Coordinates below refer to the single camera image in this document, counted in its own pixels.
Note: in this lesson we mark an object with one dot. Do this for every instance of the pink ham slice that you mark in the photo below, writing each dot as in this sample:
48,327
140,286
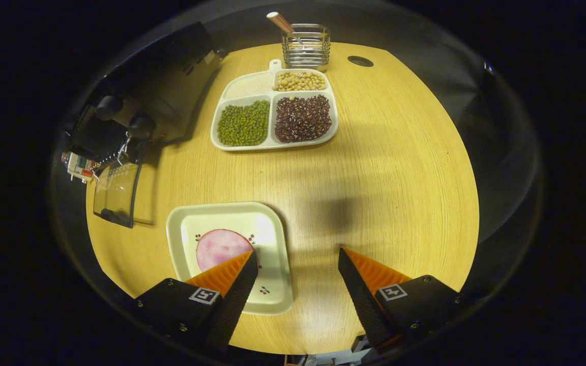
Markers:
222,249

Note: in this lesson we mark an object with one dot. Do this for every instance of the white rice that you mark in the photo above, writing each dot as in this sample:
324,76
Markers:
250,85

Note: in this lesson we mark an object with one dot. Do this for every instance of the white divided tray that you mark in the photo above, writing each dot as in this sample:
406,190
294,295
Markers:
271,96

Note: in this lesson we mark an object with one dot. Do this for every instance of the black electric oven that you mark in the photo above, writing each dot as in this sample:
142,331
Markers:
171,86

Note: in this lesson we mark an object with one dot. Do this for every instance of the yellow soybeans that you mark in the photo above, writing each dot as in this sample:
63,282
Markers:
300,81

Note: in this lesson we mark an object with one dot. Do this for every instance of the dark red beans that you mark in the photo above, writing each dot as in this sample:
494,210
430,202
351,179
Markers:
303,119

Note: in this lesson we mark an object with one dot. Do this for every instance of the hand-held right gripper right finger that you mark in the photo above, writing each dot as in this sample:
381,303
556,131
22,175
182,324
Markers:
361,300

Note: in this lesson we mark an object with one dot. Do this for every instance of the green mung beans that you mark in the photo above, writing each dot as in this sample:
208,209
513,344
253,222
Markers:
242,124

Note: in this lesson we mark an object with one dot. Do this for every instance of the cream square plate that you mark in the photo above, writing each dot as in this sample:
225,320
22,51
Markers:
267,229

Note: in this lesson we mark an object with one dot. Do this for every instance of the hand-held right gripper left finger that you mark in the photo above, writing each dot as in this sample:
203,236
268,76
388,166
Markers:
237,300

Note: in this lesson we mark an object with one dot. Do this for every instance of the clear plastic water bottle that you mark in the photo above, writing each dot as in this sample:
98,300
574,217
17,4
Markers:
77,165

